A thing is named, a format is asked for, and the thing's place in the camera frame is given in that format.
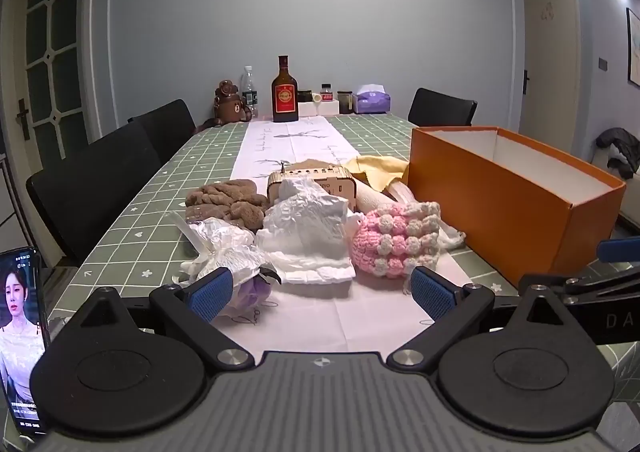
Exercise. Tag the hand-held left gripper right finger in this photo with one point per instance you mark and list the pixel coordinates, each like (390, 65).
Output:
(432, 294)

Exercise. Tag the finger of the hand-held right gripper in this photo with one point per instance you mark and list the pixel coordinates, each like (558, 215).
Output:
(620, 250)
(600, 288)

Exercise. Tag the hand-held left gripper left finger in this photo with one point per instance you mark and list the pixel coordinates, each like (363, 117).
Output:
(212, 294)

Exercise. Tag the translucent plastic bag with ribbon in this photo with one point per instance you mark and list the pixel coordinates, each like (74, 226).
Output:
(225, 242)

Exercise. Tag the pink white crocheted hat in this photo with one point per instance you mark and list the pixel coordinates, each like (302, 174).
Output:
(395, 242)

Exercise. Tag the brown fuzzy cloth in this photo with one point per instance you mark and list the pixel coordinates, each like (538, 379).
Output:
(225, 202)

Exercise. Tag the orange cardboard box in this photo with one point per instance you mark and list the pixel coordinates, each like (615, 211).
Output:
(490, 202)

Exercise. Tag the white towel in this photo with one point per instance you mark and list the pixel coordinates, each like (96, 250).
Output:
(372, 199)

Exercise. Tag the white plastic bag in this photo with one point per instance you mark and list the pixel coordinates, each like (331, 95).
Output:
(305, 227)

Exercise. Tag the purple soft item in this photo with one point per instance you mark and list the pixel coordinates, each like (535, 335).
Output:
(252, 294)

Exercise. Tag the green checked tablecloth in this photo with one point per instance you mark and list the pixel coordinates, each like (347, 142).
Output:
(150, 212)

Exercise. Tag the dark jacket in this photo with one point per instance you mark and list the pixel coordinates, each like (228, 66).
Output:
(620, 141)

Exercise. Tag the yellow cloth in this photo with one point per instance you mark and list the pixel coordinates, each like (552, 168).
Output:
(375, 169)

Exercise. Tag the wooden radio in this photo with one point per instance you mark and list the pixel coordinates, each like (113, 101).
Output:
(337, 184)

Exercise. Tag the black chair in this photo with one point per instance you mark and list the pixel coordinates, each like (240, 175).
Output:
(440, 106)
(165, 126)
(90, 192)

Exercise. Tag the tan flat sponge pad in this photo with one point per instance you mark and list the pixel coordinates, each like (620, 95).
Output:
(312, 163)

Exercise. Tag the white printed table runner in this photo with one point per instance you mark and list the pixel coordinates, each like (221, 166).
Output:
(300, 141)

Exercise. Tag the brown bear-shaped bottle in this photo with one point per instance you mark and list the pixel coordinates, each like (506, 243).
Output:
(231, 104)

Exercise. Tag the black door lever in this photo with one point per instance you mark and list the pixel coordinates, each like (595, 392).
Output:
(525, 81)

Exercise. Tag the smartphone with lit screen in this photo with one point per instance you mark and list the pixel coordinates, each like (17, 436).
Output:
(20, 332)

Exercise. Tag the cream wooden door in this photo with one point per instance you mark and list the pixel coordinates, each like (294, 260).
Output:
(550, 61)

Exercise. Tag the purple tissue pack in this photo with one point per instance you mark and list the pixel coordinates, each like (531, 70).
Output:
(371, 100)

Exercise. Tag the brown liquor bottle red label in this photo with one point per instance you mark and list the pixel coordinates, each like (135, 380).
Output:
(285, 101)

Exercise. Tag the clear plastic water bottle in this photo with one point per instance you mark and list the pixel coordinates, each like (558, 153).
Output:
(249, 91)

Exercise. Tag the dark glass jar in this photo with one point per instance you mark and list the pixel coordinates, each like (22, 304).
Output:
(345, 102)

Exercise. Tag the white box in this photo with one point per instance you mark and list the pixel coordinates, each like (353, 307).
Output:
(330, 109)

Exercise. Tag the small black jar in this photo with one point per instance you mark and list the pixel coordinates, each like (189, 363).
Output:
(305, 96)

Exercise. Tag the small cream cup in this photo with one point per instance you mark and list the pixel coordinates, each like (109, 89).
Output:
(318, 98)

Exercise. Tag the small jar with red label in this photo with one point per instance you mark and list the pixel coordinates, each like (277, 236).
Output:
(326, 93)

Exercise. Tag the glass panelled door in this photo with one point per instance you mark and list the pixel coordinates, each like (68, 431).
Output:
(50, 56)

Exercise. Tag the framed wall picture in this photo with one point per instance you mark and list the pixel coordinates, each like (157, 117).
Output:
(634, 46)

